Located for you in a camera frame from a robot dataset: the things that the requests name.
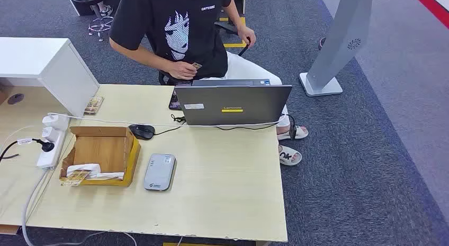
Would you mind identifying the person's left hand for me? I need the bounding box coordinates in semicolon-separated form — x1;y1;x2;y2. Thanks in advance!
237;25;257;48

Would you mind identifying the person's right hand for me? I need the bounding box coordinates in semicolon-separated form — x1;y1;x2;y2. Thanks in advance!
167;60;198;80

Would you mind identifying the person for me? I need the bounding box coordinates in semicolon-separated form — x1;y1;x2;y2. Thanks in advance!
109;0;309;166

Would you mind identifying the grey card reader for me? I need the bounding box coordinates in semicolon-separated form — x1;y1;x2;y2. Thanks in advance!
143;153;177;192

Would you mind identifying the yellow floor tape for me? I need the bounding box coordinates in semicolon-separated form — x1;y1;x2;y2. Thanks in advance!
219;16;248;49

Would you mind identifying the grey laptop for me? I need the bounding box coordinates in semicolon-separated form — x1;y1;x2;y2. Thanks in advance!
174;79;293;126

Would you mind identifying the black computer mouse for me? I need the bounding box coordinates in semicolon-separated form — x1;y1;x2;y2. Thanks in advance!
128;124;156;141

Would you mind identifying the grey kiosk stand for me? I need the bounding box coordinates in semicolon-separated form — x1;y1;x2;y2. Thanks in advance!
299;0;374;97

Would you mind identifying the chrome stool base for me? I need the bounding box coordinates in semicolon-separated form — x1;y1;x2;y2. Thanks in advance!
87;4;115;42

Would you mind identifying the white sandal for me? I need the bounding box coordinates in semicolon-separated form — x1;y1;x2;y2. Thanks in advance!
277;125;309;141
279;144;303;167

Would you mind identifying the open cardboard box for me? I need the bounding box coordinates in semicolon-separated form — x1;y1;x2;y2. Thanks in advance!
59;126;142;188

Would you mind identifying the white paper sheet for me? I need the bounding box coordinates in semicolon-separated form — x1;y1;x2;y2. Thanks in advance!
66;163;125;181

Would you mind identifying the large white charger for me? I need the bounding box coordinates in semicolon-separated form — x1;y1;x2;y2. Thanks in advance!
42;114;70;131

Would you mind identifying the small white charger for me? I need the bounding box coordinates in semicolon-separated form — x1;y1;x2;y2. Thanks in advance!
41;126;61;143

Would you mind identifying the white cabinet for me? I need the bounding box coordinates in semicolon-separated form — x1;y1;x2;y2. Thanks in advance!
0;37;101;118

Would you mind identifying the white power strip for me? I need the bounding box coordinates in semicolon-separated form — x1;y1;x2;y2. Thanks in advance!
36;129;66;170

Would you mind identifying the black mouse cable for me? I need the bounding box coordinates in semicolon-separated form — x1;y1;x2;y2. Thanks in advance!
154;114;186;136

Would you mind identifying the black laptop power cable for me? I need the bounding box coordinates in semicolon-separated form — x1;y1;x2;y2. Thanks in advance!
214;113;295;132

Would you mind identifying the thin white cable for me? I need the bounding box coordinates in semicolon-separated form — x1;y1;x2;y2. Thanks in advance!
47;112;281;128

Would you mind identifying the black plug with cable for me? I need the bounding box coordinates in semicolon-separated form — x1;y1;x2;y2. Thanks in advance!
0;138;56;163

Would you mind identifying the round desk cable grommet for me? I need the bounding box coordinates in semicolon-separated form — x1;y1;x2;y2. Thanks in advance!
7;93;25;106

